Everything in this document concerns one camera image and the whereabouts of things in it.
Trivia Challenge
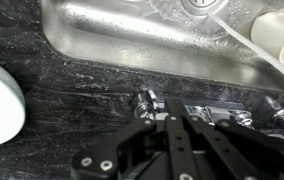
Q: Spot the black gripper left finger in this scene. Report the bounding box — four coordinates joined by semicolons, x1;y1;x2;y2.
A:
69;98;200;180

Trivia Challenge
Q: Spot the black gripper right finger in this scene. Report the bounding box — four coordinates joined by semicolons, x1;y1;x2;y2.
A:
185;114;284;180

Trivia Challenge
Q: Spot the chrome tap handle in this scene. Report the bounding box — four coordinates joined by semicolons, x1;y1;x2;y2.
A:
132;88;160;122
263;95;284;135

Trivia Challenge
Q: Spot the chrome gooseneck faucet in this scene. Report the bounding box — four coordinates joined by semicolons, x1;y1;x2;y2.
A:
184;102;256;130

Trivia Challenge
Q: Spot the stainless steel sink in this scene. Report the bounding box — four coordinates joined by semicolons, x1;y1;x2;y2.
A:
39;0;284;95

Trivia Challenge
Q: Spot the cream mug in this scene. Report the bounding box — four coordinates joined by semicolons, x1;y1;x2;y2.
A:
249;11;284;70

